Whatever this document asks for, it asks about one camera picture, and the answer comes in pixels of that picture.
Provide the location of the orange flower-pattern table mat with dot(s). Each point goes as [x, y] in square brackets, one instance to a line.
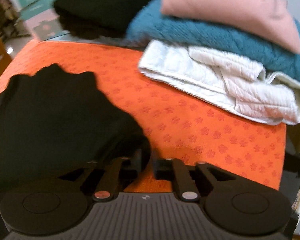
[177, 124]

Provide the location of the wooden chair right with clothes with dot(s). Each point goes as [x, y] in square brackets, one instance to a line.
[290, 185]

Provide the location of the black folded clothes pile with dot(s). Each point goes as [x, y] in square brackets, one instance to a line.
[91, 19]

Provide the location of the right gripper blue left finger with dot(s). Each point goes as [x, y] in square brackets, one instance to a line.
[136, 163]

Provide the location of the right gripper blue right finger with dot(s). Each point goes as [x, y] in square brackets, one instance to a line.
[163, 169]

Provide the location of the teal knitted sweater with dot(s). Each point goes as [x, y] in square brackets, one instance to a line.
[150, 24]

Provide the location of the pink folded garment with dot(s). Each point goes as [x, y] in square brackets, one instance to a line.
[268, 19]

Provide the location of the black sweater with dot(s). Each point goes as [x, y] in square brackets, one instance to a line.
[55, 121]

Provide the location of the white quilted jacket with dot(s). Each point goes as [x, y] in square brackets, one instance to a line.
[234, 83]

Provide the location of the lower teal pink carton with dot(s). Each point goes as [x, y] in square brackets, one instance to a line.
[41, 20]

